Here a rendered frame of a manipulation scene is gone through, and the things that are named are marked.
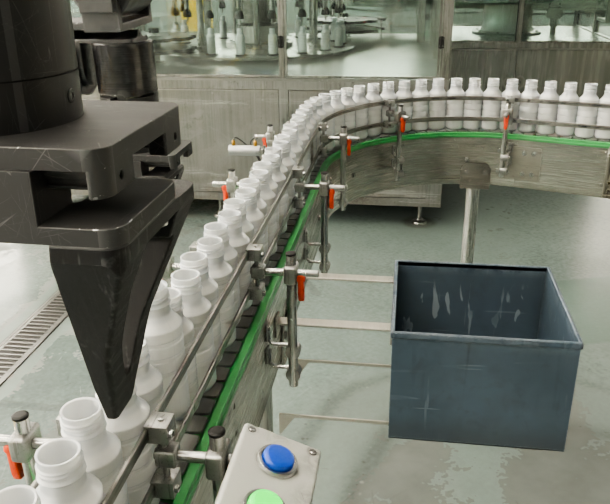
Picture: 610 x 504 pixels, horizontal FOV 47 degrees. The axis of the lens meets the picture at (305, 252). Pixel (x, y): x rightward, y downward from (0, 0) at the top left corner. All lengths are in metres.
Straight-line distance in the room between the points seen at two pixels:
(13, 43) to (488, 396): 1.13
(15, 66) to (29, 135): 0.02
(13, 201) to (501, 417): 1.16
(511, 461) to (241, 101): 2.64
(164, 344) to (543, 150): 1.80
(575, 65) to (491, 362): 5.04
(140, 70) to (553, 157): 1.86
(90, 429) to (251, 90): 3.64
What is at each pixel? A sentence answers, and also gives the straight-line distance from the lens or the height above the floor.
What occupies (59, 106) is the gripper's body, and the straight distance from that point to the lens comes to 0.21.
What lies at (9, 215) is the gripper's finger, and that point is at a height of 1.47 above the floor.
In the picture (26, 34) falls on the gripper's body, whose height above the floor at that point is 1.52.
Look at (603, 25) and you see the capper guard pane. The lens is 6.16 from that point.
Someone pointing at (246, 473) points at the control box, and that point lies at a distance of 0.64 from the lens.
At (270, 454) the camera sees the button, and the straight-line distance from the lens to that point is 0.65.
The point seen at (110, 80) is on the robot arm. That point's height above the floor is 1.43.
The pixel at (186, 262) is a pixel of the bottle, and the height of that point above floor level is 1.16.
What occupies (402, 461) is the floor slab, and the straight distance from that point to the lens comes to 2.42.
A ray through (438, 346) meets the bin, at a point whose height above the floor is 0.93.
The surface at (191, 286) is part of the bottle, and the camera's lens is 0.89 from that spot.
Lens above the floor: 1.53
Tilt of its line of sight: 23 degrees down
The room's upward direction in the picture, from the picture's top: 1 degrees counter-clockwise
